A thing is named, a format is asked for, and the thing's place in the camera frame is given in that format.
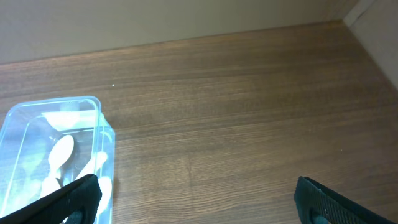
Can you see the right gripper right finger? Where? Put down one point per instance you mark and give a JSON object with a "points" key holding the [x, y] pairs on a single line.
{"points": [[317, 203]]}

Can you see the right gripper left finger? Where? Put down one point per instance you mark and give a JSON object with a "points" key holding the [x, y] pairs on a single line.
{"points": [[76, 202]]}

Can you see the white spoon with long handle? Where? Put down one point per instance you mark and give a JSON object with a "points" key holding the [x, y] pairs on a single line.
{"points": [[106, 187]]}

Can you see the yellow plastic spoon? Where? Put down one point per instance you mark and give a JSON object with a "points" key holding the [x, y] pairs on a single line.
{"points": [[93, 165]]}

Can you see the white plastic spoon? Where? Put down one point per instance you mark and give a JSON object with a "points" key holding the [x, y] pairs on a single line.
{"points": [[59, 155]]}

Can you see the right clear plastic container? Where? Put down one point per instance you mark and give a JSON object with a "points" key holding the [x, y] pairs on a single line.
{"points": [[30, 131]]}

